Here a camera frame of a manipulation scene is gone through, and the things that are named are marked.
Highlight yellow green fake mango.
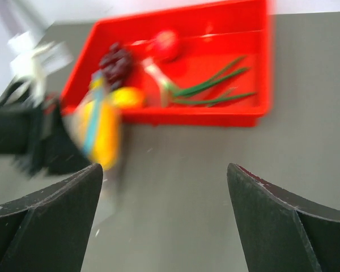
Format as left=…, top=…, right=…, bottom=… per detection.
left=110, top=87, right=146, bottom=109

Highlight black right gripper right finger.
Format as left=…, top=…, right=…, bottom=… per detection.
left=227, top=163, right=340, bottom=271

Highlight green fake scallion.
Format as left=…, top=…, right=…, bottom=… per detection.
left=141, top=55, right=255, bottom=108

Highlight clear zip top bag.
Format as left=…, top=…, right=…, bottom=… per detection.
left=65, top=70, right=124, bottom=210

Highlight red plastic tray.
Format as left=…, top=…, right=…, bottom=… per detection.
left=61, top=1, right=273, bottom=127

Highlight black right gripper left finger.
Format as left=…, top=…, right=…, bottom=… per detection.
left=0, top=164, right=103, bottom=271

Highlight dark red fake grapes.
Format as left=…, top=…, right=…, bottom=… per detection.
left=99, top=42, right=133, bottom=91

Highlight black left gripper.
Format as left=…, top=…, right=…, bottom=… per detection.
left=0, top=96, right=90, bottom=176

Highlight red fake strawberry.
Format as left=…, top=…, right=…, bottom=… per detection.
left=152, top=29, right=180, bottom=61

